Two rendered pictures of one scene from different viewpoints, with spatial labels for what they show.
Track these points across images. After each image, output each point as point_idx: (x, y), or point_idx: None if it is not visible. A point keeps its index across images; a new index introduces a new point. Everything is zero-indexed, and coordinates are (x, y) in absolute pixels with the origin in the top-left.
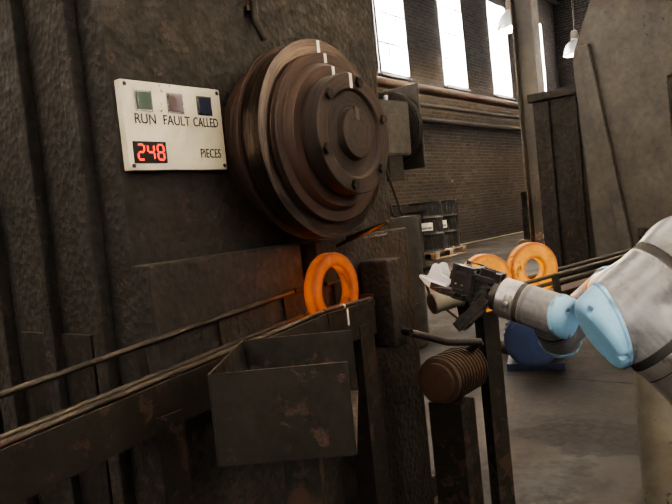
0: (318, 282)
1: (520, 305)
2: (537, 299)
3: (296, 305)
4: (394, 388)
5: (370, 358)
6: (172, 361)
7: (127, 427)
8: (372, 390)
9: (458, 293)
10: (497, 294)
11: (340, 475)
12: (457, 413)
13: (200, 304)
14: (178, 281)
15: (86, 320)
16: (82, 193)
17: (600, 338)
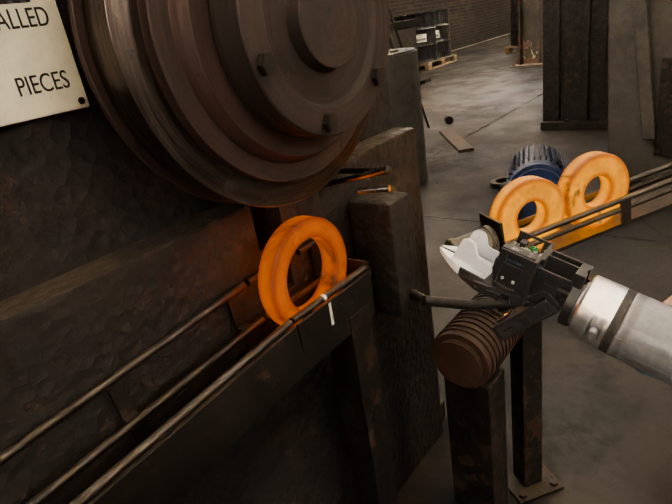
0: (280, 278)
1: (622, 339)
2: (656, 334)
3: (252, 299)
4: (399, 339)
5: (367, 352)
6: (23, 487)
7: None
8: (370, 390)
9: (506, 294)
10: (579, 313)
11: (333, 471)
12: (483, 397)
13: (65, 374)
14: (4, 358)
15: None
16: None
17: None
